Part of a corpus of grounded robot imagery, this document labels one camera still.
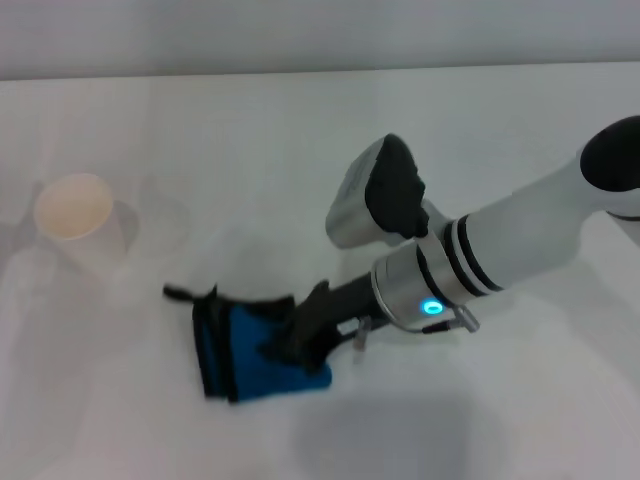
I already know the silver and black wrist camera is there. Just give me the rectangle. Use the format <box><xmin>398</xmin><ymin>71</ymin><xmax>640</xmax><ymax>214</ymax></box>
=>
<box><xmin>325</xmin><ymin>132</ymin><xmax>433</xmax><ymax>250</ymax></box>

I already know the thin grey wrist cable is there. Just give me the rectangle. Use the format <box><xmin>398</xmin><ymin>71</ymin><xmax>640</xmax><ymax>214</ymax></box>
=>
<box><xmin>393</xmin><ymin>305</ymin><xmax>480</xmax><ymax>336</ymax></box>

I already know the white paper cup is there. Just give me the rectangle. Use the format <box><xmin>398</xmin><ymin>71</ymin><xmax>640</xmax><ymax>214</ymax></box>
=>
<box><xmin>33</xmin><ymin>172</ymin><xmax>127</xmax><ymax>275</ymax></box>

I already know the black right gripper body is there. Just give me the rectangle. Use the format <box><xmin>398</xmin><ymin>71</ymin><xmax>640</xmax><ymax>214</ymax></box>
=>
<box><xmin>291</xmin><ymin>273</ymin><xmax>387</xmax><ymax>354</ymax></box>

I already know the blue rag with black trim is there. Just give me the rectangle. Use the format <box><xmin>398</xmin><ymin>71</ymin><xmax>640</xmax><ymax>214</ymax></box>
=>
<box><xmin>162</xmin><ymin>282</ymin><xmax>335</xmax><ymax>405</ymax></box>

